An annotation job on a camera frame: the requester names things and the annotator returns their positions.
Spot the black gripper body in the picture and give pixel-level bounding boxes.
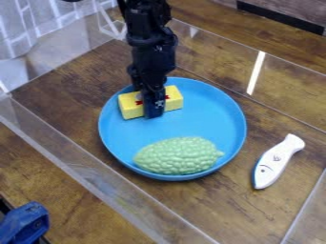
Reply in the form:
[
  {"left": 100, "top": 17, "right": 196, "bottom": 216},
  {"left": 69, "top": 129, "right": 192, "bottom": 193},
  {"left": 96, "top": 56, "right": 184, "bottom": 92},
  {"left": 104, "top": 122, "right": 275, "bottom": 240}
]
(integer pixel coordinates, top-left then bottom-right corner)
[{"left": 117, "top": 0, "right": 177, "bottom": 84}]

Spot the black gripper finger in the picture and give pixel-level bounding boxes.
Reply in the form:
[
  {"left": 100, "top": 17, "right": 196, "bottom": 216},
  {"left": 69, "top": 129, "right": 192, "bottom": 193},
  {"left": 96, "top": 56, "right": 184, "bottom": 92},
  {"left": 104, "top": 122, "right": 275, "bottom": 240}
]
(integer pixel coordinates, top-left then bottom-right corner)
[
  {"left": 141, "top": 78, "right": 165, "bottom": 119},
  {"left": 127, "top": 66, "right": 143, "bottom": 92}
]

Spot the yellow butter brick toy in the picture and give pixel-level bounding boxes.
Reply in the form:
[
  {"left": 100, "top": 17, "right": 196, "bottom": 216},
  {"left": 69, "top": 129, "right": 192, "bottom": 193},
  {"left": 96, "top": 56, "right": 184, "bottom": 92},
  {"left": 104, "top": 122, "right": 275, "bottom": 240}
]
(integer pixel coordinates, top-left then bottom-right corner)
[{"left": 119, "top": 85, "right": 183, "bottom": 119}]

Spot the blue round tray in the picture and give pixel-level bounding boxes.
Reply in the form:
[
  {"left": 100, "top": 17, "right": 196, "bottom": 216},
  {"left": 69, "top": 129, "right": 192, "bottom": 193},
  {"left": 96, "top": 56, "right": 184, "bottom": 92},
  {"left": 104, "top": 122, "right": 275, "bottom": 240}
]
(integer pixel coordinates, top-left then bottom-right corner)
[{"left": 97, "top": 77, "right": 247, "bottom": 181}]

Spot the green bumpy gourd toy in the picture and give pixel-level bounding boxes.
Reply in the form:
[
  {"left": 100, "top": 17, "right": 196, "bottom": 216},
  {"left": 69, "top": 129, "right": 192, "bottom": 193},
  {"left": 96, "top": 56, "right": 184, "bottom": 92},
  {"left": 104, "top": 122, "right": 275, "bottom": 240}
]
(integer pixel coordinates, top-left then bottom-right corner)
[{"left": 132, "top": 136, "right": 224, "bottom": 175}]

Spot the white patterned cloth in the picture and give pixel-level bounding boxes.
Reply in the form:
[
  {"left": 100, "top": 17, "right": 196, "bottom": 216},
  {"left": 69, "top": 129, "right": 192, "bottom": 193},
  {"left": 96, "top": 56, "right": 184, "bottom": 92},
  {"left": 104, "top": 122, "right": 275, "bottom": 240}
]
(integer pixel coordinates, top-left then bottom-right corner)
[{"left": 0, "top": 0, "right": 117, "bottom": 60}]

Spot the white wooden fish toy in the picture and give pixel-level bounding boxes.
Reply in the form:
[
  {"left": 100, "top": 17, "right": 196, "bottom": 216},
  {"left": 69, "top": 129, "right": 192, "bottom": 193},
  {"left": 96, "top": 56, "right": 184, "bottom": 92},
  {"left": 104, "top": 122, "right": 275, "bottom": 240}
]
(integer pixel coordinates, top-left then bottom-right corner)
[{"left": 252, "top": 133, "right": 306, "bottom": 190}]

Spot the blue clamp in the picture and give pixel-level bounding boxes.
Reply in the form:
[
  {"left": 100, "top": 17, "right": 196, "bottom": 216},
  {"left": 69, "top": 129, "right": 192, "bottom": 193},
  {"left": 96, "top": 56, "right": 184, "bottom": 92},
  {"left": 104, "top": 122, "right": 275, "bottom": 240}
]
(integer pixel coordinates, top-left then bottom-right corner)
[{"left": 0, "top": 201, "right": 49, "bottom": 244}]

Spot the clear acrylic enclosure wall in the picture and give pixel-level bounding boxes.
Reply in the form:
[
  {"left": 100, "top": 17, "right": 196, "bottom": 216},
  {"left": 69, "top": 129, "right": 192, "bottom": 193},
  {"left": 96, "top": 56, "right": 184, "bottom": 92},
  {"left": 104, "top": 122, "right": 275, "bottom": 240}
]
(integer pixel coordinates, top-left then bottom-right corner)
[{"left": 0, "top": 0, "right": 326, "bottom": 244}]

